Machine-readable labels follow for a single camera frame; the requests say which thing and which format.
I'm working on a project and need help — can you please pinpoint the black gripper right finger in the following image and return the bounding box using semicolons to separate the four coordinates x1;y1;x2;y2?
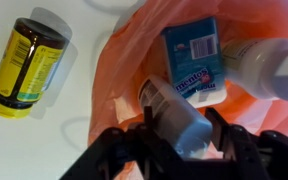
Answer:
205;108;288;180

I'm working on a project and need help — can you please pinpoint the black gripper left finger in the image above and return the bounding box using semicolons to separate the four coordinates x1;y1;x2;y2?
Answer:
60;106;181;180

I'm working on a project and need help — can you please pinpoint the white and blue bottle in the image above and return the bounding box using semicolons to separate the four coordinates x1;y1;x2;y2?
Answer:
138;75;213;159

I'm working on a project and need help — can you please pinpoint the white pill bottle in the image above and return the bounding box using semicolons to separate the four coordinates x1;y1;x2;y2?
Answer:
222;38;288;101

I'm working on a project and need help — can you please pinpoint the orange plastic bag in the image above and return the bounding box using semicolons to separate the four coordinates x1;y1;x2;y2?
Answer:
88;0;288;157

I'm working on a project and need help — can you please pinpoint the brown yellow vitamin bottle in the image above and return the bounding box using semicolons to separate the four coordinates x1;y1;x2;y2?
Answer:
0;18;66;118

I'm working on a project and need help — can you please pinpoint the blue mentos gum box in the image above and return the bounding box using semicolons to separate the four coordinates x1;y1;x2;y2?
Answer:
161;17;227;108

